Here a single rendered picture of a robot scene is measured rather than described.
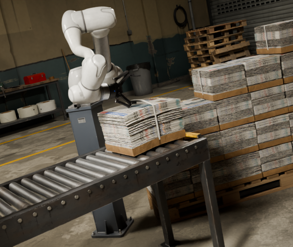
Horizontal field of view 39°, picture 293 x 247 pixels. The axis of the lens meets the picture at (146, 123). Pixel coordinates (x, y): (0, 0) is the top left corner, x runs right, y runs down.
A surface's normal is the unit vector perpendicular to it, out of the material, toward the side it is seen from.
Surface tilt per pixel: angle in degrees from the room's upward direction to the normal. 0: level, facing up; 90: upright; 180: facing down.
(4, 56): 90
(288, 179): 90
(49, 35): 90
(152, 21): 90
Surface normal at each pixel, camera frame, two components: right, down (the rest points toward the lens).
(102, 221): -0.31, 0.26
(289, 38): 0.24, 0.14
